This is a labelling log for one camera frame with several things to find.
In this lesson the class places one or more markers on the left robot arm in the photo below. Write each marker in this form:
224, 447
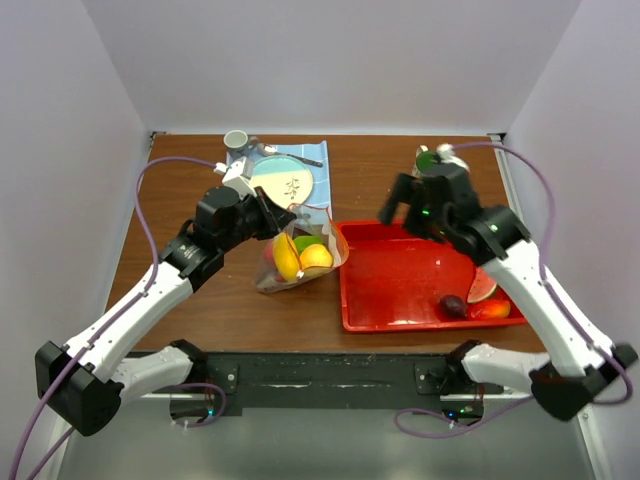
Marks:
85, 380

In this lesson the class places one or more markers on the grey mug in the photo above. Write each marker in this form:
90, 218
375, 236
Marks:
238, 143

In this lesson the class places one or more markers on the watermelon slice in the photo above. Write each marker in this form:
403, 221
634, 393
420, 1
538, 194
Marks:
483, 286

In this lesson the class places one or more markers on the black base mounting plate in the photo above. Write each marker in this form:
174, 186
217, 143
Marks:
351, 381

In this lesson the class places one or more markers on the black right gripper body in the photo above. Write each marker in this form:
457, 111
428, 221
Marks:
421, 221

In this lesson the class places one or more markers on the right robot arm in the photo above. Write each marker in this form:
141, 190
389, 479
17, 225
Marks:
579, 363

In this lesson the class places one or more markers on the yellow apple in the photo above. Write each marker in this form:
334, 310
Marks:
316, 256

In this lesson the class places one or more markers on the red apple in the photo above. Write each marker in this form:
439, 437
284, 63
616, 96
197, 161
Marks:
268, 255

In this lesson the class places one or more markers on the yellow lemon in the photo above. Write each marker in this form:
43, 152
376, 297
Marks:
285, 257

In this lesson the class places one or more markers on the cream and teal plate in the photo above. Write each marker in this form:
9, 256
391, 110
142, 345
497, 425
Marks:
284, 180

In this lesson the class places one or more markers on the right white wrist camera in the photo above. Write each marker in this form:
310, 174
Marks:
446, 154

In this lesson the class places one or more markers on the red plastic tray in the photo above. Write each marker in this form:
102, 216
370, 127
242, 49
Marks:
393, 282

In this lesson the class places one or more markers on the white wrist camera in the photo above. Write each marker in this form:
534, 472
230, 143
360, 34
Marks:
237, 175
446, 154

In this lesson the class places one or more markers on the clear zip top bag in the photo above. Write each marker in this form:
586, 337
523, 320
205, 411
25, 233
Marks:
315, 221

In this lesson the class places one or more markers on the metal spoon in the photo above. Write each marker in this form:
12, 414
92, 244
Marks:
268, 150

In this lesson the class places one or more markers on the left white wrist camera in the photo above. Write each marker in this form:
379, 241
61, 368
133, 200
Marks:
237, 175

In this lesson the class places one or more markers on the red pink peach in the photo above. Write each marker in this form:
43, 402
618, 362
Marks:
489, 309

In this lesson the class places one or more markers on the floral mug green inside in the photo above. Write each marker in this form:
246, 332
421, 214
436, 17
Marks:
425, 161

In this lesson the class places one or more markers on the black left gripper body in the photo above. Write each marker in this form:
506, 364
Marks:
254, 220

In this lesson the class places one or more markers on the grey toy fish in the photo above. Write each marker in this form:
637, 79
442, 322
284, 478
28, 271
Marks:
271, 282

